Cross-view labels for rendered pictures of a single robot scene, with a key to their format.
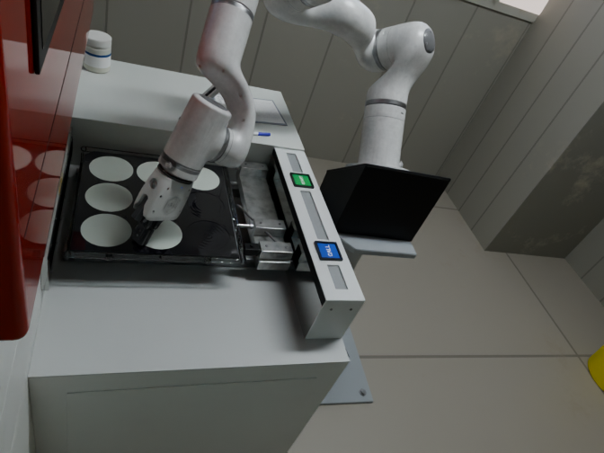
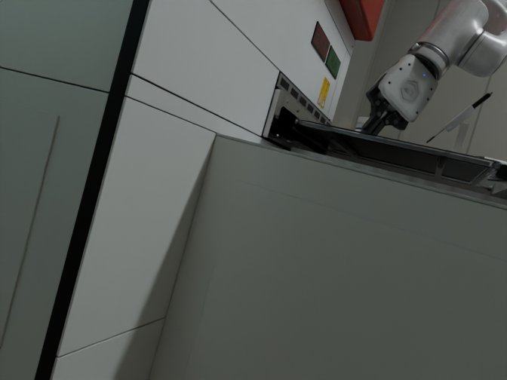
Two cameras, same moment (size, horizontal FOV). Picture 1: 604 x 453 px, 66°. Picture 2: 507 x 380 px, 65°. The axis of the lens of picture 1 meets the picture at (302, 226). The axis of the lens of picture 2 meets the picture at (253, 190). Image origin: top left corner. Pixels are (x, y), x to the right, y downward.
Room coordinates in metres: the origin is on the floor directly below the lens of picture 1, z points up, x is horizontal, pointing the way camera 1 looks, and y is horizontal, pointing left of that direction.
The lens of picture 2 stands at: (0.06, -0.21, 0.78)
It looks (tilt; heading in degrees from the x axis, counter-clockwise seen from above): 3 degrees down; 53
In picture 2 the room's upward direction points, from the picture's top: 16 degrees clockwise
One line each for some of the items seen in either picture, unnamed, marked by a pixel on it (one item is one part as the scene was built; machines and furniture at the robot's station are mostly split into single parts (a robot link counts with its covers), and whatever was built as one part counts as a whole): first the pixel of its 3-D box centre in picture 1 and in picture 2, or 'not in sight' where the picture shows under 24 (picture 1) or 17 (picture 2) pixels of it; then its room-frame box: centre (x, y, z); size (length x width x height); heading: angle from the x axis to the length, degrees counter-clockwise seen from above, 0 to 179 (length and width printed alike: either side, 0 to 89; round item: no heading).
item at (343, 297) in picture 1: (305, 233); not in sight; (0.94, -0.01, 0.89); 0.55 x 0.09 x 0.14; 29
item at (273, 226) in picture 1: (269, 226); not in sight; (0.89, 0.08, 0.89); 0.08 x 0.03 x 0.03; 119
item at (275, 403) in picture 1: (173, 303); (380, 369); (0.94, 0.28, 0.41); 0.96 x 0.64 x 0.82; 29
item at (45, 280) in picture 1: (58, 199); (303, 134); (0.70, 0.51, 0.89); 0.44 x 0.02 x 0.10; 29
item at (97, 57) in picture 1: (97, 51); (364, 132); (1.16, 0.72, 1.01); 0.07 x 0.07 x 0.10
